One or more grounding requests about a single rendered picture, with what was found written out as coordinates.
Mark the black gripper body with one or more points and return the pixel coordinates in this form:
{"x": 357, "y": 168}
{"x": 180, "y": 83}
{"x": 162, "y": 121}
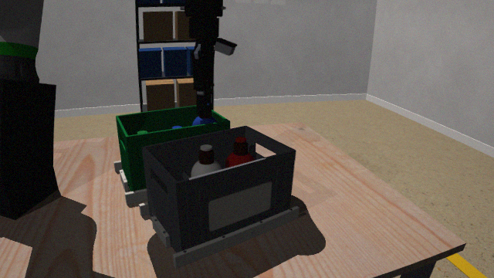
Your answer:
{"x": 202, "y": 29}

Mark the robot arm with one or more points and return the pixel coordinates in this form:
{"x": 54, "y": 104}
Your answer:
{"x": 20, "y": 24}

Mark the green crate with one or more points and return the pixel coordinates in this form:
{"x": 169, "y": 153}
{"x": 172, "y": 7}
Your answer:
{"x": 158, "y": 123}

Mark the red bottle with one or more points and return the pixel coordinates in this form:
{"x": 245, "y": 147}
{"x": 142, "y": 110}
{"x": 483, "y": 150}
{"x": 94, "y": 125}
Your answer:
{"x": 240, "y": 155}

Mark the dark grey plastic crate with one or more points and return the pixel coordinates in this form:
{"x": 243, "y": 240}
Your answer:
{"x": 199, "y": 209}

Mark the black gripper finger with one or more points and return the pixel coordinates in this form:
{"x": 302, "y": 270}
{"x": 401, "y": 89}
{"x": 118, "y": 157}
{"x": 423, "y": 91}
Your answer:
{"x": 200, "y": 78}
{"x": 210, "y": 73}

